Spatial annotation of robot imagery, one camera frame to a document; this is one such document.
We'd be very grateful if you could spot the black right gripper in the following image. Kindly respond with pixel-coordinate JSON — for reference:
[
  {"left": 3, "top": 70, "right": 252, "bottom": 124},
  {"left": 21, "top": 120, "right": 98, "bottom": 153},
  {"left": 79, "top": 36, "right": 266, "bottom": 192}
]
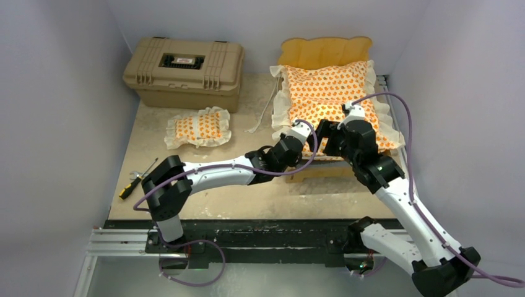
[{"left": 308, "top": 118, "right": 360, "bottom": 166}]

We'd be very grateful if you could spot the orange patterned white blanket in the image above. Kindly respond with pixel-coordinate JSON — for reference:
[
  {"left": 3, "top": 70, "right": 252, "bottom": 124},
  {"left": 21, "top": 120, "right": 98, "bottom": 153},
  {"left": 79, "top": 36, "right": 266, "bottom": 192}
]
[{"left": 270, "top": 60, "right": 406, "bottom": 152}]

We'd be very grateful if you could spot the wooden pet bed frame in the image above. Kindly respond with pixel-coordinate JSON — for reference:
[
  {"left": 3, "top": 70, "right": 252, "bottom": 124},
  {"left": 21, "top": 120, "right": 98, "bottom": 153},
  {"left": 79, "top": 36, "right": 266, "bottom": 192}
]
[{"left": 277, "top": 36, "right": 399, "bottom": 184}]

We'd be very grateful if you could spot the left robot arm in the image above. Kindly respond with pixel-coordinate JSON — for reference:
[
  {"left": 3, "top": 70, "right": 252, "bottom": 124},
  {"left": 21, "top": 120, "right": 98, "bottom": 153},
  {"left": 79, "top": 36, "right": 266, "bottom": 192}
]
[{"left": 142, "top": 132, "right": 307, "bottom": 253}]

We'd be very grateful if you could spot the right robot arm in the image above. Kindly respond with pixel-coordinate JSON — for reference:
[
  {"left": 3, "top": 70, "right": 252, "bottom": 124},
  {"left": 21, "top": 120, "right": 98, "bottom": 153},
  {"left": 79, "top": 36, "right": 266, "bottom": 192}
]
[{"left": 316, "top": 119, "right": 480, "bottom": 296}]

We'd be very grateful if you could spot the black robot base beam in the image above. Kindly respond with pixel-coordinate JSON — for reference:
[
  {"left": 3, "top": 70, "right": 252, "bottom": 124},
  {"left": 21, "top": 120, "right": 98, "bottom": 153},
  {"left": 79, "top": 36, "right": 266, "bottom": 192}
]
[{"left": 104, "top": 219, "right": 370, "bottom": 269}]

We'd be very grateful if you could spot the small orange patterned pillow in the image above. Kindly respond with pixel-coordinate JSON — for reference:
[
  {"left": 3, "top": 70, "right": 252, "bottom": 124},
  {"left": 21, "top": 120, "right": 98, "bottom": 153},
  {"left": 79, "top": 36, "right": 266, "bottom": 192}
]
[{"left": 164, "top": 106, "right": 232, "bottom": 150}]

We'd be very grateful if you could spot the tan plastic tool case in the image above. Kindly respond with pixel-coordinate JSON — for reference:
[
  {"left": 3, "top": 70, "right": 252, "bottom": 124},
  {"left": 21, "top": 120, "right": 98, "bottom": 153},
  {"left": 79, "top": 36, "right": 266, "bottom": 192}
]
[{"left": 123, "top": 37, "right": 245, "bottom": 113}]

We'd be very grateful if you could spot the silver open-end wrench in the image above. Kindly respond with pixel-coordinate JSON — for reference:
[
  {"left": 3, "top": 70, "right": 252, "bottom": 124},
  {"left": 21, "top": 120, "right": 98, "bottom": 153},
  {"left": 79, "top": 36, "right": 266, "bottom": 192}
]
[{"left": 129, "top": 171, "right": 148, "bottom": 181}]

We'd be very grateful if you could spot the yellow black screwdriver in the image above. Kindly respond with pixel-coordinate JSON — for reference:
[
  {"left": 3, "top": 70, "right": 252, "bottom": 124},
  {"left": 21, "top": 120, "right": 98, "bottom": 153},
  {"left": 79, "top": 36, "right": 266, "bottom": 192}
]
[{"left": 118, "top": 158, "right": 158, "bottom": 200}]

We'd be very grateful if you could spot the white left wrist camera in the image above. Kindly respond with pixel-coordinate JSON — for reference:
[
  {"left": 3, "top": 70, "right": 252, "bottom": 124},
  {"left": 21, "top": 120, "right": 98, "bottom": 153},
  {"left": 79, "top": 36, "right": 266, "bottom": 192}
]
[{"left": 286, "top": 119, "right": 312, "bottom": 145}]

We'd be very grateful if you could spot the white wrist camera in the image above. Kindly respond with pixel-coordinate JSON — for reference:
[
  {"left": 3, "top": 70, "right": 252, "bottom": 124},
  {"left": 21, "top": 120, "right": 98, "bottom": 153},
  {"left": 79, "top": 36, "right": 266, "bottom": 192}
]
[
  {"left": 341, "top": 101, "right": 365, "bottom": 125},
  {"left": 286, "top": 119, "right": 312, "bottom": 145}
]

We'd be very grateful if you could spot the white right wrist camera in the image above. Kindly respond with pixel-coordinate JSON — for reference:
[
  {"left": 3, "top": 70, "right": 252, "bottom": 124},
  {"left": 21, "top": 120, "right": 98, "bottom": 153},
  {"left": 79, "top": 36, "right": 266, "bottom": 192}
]
[{"left": 341, "top": 101, "right": 365, "bottom": 125}]

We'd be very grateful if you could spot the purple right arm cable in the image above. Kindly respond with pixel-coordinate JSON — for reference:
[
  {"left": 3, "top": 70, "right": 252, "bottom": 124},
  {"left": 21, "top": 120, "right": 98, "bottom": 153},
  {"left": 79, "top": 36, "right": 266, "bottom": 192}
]
[{"left": 350, "top": 92, "right": 525, "bottom": 288}]

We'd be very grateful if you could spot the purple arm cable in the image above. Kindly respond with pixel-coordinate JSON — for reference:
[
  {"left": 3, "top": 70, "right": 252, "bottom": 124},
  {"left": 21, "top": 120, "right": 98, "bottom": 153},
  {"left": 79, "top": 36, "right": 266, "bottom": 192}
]
[
  {"left": 350, "top": 92, "right": 525, "bottom": 288},
  {"left": 133, "top": 119, "right": 319, "bottom": 288}
]

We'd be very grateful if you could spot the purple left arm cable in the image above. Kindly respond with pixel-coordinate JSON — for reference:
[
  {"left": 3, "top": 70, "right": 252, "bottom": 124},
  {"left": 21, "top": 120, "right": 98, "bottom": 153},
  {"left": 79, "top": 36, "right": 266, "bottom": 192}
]
[{"left": 133, "top": 119, "right": 319, "bottom": 288}]

